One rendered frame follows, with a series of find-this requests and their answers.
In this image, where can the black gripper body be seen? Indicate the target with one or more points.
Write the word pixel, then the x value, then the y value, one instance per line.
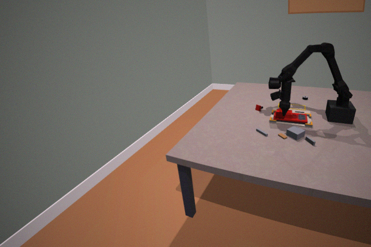
pixel 286 95

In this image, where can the small brown flat bar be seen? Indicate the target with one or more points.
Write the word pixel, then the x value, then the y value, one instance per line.
pixel 282 136

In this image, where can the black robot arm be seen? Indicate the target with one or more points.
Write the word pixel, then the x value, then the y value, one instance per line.
pixel 287 72

